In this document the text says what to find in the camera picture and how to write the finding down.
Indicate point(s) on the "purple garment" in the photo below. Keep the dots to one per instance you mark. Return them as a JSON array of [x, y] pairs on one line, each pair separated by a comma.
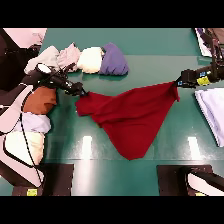
[[115, 60]]

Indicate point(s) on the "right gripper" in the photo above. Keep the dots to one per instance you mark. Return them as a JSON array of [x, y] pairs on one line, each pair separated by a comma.
[[188, 78]]

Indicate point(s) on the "cream garment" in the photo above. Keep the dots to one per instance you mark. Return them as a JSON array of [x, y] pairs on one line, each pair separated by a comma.
[[90, 60], [25, 146]]

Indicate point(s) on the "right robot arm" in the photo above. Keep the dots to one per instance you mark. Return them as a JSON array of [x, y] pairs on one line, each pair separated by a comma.
[[213, 75]]

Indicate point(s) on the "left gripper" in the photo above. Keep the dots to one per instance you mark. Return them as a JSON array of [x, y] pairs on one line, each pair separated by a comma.
[[75, 88]]

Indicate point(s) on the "red T-shirt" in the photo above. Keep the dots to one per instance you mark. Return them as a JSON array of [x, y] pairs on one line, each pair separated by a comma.
[[133, 116]]

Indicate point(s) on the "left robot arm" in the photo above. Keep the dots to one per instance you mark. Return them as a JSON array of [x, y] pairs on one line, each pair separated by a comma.
[[50, 80]]

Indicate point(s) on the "grey garment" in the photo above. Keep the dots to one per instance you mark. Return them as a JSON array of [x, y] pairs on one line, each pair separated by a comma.
[[46, 57]]

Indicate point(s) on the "pale lavender folded garment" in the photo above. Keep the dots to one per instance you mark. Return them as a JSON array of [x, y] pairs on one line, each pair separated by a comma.
[[213, 110]]

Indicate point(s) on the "pale pink garment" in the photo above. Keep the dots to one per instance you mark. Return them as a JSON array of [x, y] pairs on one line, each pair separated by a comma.
[[68, 56]]

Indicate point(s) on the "brown garment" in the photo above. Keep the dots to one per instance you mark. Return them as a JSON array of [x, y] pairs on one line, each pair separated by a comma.
[[40, 100]]

